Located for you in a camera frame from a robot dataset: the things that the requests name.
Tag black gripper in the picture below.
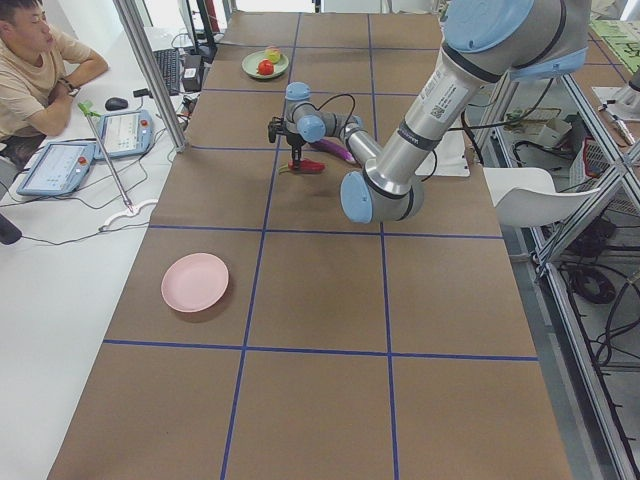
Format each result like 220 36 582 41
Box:
285 132 306 170

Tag red chili pepper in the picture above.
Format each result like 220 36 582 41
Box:
278 158 326 174

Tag purple eggplant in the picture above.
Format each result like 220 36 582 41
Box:
310 139 358 165

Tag pink yellow peach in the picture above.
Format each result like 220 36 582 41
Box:
264 46 281 64

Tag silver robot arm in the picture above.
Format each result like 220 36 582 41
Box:
268 1 591 223

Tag green plate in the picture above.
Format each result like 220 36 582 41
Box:
241 51 290 80

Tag black keyboard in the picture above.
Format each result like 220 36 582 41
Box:
153 48 181 96

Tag far teach pendant tablet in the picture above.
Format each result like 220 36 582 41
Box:
97 110 153 158

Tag teach pendant tablet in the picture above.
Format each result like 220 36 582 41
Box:
17 142 95 196
97 110 153 158

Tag pink plate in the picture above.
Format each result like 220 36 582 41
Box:
160 253 229 313

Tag black computer mouse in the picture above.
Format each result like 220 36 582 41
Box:
104 97 129 112

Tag metal reacher stick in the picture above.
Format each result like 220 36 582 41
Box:
77 101 134 215

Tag white chair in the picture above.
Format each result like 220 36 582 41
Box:
483 167 600 227

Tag near teach pendant tablet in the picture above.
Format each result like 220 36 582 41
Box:
17 142 95 196

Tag seated man beige shirt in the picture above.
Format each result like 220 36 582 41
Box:
1 1 108 140

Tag aluminium frame post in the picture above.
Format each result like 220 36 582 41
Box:
113 0 186 153

